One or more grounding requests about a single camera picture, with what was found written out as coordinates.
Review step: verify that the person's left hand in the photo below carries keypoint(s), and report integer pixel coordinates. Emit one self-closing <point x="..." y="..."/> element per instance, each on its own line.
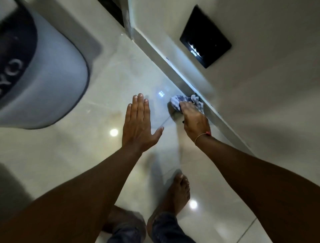
<point x="137" y="127"/>

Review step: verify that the person's right hand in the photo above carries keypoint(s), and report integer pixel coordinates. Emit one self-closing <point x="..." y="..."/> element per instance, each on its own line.
<point x="195" y="121"/>

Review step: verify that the person's left middle finger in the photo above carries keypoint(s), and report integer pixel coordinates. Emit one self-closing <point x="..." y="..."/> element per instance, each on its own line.
<point x="140" y="106"/>

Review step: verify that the person's left thumb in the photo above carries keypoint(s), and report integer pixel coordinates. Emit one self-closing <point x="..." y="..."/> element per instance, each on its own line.
<point x="158" y="132"/>

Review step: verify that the person's left little finger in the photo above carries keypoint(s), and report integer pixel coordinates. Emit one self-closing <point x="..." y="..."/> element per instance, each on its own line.
<point x="128" y="112"/>

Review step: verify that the person's right fingers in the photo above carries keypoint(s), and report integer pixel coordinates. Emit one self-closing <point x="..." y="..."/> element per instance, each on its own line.
<point x="185" y="106"/>

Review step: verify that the blue white checkered cloth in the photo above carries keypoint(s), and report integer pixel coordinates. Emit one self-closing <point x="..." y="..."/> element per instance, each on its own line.
<point x="178" y="101"/>

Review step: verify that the person's right forearm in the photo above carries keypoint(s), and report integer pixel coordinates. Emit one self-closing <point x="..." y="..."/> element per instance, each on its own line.
<point x="262" y="180"/>

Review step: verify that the person's left forearm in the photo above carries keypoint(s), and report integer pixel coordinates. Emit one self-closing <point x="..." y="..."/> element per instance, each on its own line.
<point x="75" y="197"/>

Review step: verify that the white skirting board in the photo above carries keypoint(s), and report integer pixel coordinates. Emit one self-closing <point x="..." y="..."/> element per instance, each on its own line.
<point x="182" y="80"/>

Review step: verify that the person's right foot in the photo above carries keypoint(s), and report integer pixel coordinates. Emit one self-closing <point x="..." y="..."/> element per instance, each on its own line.
<point x="175" y="195"/>

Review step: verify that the person's blue jeans leg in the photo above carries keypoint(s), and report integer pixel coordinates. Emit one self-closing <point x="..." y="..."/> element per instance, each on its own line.
<point x="170" y="229"/>
<point x="125" y="230"/>

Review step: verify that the black wall switch panel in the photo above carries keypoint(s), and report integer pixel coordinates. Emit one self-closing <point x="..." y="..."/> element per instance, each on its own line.
<point x="205" y="37"/>

